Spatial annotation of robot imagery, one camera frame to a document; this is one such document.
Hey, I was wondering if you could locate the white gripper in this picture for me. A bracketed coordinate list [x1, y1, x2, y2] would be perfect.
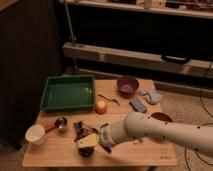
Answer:
[76, 124, 114, 148]

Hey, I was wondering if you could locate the light blue towel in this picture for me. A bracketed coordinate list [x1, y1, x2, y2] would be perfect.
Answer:
[140, 89, 162, 105]

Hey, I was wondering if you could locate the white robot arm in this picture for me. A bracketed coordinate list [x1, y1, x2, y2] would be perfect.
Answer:
[76, 112, 213, 158]

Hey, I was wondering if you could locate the orange ball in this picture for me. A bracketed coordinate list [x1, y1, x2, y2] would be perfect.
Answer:
[95, 101, 107, 114]

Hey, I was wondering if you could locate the wooden table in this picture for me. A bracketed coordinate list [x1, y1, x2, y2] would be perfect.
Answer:
[21, 78, 179, 169]

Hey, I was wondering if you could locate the small brown utensil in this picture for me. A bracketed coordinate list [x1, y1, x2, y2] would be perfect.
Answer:
[98, 94, 120, 106]

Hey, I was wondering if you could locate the green plastic tray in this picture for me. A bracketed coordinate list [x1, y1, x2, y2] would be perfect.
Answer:
[40, 75, 95, 112]

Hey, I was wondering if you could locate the white cup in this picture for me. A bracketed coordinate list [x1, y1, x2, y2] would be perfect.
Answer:
[25, 124, 47, 145]

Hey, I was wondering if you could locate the blue sponge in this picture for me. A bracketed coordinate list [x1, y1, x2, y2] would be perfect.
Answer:
[129, 98, 147, 113]

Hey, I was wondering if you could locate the purple bowl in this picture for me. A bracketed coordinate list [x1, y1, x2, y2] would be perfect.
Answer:
[116, 76, 139, 96]

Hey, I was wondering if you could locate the brown wooden bowl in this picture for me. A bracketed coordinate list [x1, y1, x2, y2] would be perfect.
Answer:
[152, 112, 172, 122]

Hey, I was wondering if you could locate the metal stand pole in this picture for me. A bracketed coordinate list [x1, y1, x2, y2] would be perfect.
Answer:
[64, 0, 77, 46]

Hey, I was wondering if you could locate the red-handled measuring spoon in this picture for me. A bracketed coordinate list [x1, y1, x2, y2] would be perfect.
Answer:
[45, 117, 68, 133]

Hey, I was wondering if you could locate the black handle on shelf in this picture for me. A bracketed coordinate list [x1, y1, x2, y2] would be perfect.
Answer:
[161, 55, 190, 65]

